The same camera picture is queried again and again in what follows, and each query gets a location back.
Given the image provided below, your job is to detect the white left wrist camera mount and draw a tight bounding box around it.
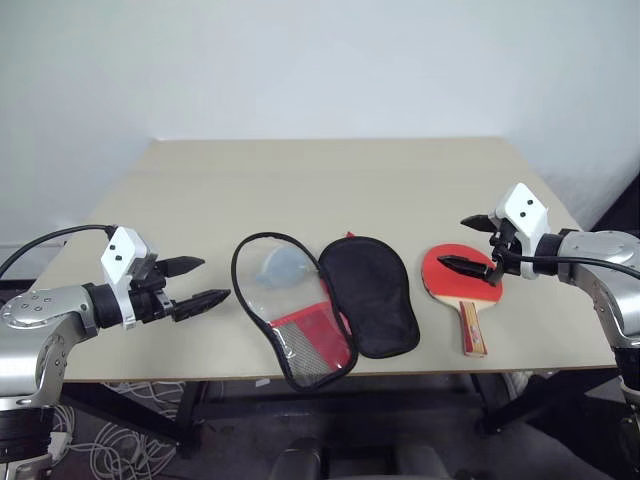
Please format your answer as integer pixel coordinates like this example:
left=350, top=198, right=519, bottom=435
left=99, top=226, right=151, bottom=331

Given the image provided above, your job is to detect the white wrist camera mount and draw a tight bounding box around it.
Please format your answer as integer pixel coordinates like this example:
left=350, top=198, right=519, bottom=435
left=99, top=226, right=151, bottom=331
left=492, top=182, right=551, bottom=279

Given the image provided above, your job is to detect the black and clear paddle case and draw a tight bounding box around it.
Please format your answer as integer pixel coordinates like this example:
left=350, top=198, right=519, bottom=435
left=230, top=230, right=422, bottom=394

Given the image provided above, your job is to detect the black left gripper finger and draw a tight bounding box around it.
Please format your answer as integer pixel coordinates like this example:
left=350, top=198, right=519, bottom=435
left=172, top=288, right=233, bottom=323
left=159, top=255, right=207, bottom=278

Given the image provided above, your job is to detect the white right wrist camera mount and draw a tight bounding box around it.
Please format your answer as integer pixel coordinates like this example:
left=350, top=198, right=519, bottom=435
left=492, top=182, right=551, bottom=279

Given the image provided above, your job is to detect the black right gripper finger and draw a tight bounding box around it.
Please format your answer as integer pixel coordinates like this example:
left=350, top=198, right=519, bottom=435
left=460, top=213, right=499, bottom=233
left=436, top=254, right=502, bottom=287

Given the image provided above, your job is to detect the white floor cable tangle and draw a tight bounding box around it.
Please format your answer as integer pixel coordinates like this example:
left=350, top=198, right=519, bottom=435
left=49, top=382, right=182, bottom=480

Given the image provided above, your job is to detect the black metal table frame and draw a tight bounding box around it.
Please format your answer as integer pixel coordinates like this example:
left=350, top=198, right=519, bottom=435
left=59, top=369, right=626, bottom=459

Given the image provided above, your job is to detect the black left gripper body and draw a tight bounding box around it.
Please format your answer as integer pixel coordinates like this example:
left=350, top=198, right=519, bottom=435
left=127, top=257, right=178, bottom=327

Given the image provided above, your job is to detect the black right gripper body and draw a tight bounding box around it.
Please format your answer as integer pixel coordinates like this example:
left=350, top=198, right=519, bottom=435
left=488, top=218, right=522, bottom=287

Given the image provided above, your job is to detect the red table tennis paddle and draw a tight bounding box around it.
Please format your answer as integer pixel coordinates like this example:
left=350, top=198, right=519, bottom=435
left=421, top=242, right=504, bottom=358

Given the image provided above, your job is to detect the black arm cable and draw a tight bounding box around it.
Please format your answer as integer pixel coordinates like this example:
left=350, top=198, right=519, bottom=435
left=0, top=224, right=116, bottom=279
left=489, top=234, right=640, bottom=281

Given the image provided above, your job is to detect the grey rounded shape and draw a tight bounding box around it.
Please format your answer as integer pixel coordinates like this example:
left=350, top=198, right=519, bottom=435
left=270, top=437, right=322, bottom=480

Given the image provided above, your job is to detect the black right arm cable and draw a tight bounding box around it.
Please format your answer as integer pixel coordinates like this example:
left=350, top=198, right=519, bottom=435
left=489, top=234, right=640, bottom=281

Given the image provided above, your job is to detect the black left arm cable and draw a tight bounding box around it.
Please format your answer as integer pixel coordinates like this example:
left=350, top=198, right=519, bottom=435
left=0, top=224, right=116, bottom=279

